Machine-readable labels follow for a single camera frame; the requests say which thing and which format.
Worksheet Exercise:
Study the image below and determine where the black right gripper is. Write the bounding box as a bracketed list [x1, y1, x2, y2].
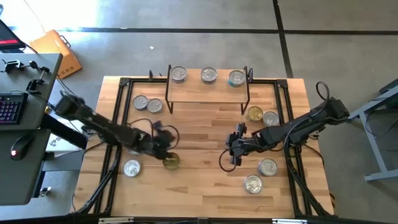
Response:
[226, 133, 254, 167]

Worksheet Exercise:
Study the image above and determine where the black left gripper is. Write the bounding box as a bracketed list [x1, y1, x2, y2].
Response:
[141, 130, 177, 161]

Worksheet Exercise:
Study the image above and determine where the gold top green label can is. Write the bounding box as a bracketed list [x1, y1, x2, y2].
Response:
[162, 151, 182, 171]

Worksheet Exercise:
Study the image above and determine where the blue label tuna can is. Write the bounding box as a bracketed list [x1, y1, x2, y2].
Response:
[258, 157, 279, 177]
[123, 159, 142, 178]
[170, 65, 188, 84]

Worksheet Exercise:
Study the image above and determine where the silver top tin can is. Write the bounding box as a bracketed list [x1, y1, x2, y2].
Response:
[132, 95, 149, 111]
[146, 98, 164, 114]
[243, 174, 264, 195]

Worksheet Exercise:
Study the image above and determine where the gold top tin can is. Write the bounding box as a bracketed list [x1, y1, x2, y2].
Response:
[246, 106, 264, 123]

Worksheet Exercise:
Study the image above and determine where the green label silver top can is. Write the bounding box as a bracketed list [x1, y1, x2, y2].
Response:
[200, 67, 218, 85]

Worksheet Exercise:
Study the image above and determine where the grey flat panel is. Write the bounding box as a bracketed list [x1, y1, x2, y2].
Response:
[42, 149, 85, 172]

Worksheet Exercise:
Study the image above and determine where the black support beam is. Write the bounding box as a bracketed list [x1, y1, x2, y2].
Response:
[40, 113, 88, 149]

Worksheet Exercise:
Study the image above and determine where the white box with logo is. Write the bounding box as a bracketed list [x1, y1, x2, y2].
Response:
[45, 130, 82, 153]

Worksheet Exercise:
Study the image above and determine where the orange carrying case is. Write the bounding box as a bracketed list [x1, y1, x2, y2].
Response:
[29, 29, 83, 79]

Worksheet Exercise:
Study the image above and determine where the black computer mouse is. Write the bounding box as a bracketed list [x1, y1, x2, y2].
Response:
[9, 133, 34, 162]

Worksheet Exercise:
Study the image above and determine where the black desk clamp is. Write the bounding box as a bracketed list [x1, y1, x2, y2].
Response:
[1, 58, 50, 74]
[25, 78, 44, 95]

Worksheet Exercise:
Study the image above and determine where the dark desk top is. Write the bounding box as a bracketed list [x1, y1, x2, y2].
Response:
[0, 128, 52, 207]

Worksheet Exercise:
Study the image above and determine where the black backlit keyboard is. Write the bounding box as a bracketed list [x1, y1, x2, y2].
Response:
[0, 92, 29, 125]

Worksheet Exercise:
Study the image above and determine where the grey desk top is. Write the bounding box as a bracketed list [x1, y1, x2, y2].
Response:
[0, 52, 63, 131]

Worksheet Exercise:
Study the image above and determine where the black computer monitor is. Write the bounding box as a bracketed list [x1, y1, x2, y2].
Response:
[0, 19, 26, 54]

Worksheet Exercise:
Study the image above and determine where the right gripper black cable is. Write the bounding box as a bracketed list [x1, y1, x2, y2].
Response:
[218, 148, 238, 173]

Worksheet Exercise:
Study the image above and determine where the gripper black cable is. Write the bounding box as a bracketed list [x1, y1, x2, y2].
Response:
[123, 117, 180, 147]
[218, 148, 238, 173]

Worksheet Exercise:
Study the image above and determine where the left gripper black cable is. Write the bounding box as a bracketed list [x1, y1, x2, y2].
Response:
[123, 117, 180, 147]

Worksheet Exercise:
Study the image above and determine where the black metal table frame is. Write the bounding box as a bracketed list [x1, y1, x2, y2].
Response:
[70, 67, 335, 218]

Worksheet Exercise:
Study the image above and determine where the silver metal bracket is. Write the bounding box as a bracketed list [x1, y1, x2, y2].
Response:
[272, 218, 308, 224]
[98, 217, 134, 224]

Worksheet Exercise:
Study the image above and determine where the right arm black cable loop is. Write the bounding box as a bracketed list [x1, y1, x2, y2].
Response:
[315, 80, 331, 105]

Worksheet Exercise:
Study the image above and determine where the black hanging cable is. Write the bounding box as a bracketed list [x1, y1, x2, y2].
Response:
[365, 105, 398, 137]

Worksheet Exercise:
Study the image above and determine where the grey metal table frame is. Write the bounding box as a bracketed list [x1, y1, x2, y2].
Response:
[341, 77, 398, 183]

